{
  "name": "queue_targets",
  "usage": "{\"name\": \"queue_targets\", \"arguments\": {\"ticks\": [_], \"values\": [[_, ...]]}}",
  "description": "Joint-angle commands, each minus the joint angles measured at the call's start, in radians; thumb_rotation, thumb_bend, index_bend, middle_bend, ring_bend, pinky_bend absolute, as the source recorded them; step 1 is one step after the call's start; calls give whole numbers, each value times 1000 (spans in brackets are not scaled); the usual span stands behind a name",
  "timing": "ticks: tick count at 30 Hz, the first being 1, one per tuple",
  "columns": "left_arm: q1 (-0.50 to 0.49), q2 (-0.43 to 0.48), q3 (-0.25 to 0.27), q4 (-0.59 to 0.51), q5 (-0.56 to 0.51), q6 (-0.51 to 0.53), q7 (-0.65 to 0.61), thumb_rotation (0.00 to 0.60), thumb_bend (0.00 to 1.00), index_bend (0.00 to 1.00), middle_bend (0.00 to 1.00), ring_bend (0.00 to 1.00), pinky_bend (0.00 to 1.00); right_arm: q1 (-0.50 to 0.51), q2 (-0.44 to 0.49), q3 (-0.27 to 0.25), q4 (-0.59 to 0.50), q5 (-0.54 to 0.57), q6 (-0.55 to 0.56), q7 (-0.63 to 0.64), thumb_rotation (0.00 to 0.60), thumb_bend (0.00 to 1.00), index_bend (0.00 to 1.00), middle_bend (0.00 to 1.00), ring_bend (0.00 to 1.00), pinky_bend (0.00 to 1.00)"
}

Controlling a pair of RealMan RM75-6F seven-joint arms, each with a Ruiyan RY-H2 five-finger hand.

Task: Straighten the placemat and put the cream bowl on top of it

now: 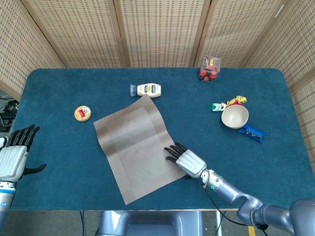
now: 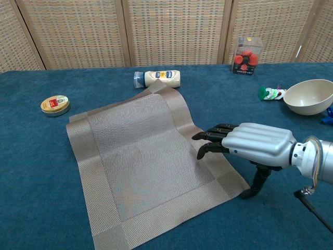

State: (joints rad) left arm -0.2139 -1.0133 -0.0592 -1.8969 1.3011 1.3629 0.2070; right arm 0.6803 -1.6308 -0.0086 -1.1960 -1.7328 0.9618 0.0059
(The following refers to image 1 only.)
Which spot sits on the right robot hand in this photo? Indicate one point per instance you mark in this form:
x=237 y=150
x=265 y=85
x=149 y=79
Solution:
x=192 y=163

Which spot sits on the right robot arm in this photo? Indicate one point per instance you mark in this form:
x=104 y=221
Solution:
x=246 y=199

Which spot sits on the beige woven placemat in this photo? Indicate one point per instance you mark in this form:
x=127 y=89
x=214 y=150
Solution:
x=133 y=145

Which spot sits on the colourful feather shuttlecock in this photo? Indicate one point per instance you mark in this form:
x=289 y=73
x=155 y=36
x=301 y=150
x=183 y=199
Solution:
x=217 y=107

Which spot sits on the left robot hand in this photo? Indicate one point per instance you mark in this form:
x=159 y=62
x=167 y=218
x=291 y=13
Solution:
x=12 y=162

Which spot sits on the woven folding screen panel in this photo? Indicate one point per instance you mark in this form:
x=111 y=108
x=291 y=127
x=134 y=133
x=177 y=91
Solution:
x=295 y=49
x=22 y=49
x=160 y=32
x=233 y=32
x=73 y=32

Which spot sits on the round yellow tin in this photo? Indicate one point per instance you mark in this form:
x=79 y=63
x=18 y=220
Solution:
x=83 y=113

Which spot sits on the mayonnaise squeeze bottle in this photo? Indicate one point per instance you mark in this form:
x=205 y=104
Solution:
x=147 y=90

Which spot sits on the white table leg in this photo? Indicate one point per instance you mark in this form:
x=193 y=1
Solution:
x=218 y=223

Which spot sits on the blue table carpet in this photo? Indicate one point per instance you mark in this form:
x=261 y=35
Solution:
x=61 y=184

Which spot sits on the white bowl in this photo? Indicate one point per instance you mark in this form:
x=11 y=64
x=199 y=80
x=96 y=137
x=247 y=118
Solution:
x=235 y=116

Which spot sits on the clear box with red parts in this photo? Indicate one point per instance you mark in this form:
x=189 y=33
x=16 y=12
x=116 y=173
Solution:
x=209 y=71

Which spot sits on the grey-blue robot torso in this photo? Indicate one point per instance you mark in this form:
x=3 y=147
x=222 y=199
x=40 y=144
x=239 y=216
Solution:
x=150 y=223

